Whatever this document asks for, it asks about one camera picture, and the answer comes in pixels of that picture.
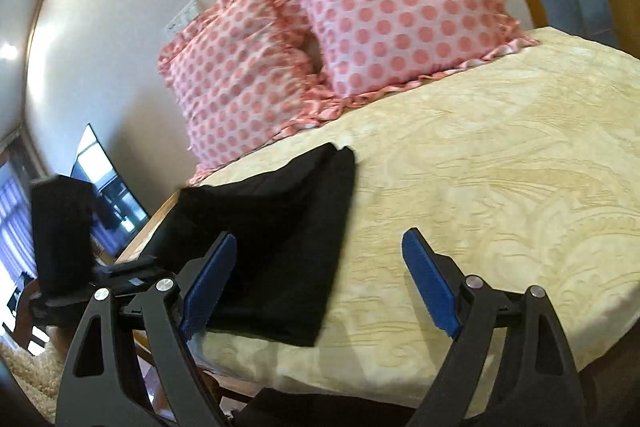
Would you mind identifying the black pants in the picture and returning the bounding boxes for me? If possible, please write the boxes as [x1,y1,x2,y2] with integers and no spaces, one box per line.
[141,143,356,347]

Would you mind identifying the black flat television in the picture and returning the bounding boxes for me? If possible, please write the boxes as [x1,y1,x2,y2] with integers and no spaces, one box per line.
[70,124,150,259]

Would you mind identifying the wooden chair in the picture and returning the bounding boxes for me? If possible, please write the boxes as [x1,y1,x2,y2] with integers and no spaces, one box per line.
[16,176,235,426]

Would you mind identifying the yellow patterned bed cover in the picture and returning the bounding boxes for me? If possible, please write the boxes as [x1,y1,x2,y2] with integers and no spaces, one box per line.
[191,27,639,407]

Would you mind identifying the pink polka dot pillow left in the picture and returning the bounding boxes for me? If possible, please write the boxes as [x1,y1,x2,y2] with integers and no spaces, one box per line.
[157,0,344,184]

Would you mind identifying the pink polka dot pillow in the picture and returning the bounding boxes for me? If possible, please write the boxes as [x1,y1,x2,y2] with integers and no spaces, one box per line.
[157,0,344,184]
[297,0,537,113]

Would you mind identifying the pink polka dot pillow right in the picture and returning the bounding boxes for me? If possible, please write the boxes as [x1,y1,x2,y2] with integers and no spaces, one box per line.
[297,0,537,113]

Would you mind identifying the white wall socket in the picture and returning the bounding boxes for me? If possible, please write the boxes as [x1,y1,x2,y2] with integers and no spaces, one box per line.
[165,0,202,37]

